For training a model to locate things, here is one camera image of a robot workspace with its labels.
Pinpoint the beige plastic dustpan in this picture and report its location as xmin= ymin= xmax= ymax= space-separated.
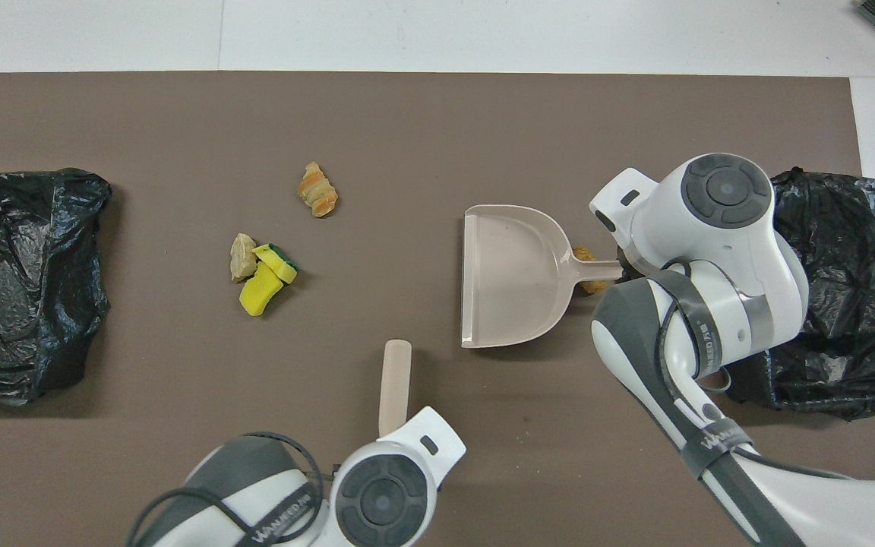
xmin=460 ymin=204 xmax=624 ymax=349

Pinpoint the beige hand brush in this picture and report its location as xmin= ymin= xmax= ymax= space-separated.
xmin=377 ymin=340 xmax=413 ymax=438

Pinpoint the orange flaky croissant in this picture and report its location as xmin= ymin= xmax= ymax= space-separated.
xmin=298 ymin=161 xmax=339 ymax=219

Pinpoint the yellow sponge with green back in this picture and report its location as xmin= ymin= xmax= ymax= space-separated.
xmin=252 ymin=242 xmax=299 ymax=285

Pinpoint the large yellow sponge piece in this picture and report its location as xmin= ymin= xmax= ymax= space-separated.
xmin=238 ymin=262 xmax=284 ymax=317

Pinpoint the black bag lined bin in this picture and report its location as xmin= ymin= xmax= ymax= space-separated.
xmin=0 ymin=169 xmax=113 ymax=405
xmin=726 ymin=167 xmax=875 ymax=421

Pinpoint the brown bread roll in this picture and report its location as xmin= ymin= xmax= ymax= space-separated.
xmin=573 ymin=245 xmax=610 ymax=296

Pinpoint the brown table mat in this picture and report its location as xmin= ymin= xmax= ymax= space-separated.
xmin=0 ymin=71 xmax=875 ymax=547

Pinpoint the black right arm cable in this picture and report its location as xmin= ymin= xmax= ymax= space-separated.
xmin=654 ymin=258 xmax=864 ymax=487

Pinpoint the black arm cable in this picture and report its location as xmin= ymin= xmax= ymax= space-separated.
xmin=654 ymin=258 xmax=864 ymax=487
xmin=128 ymin=432 xmax=326 ymax=547

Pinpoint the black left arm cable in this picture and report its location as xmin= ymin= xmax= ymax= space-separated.
xmin=128 ymin=432 xmax=326 ymax=547

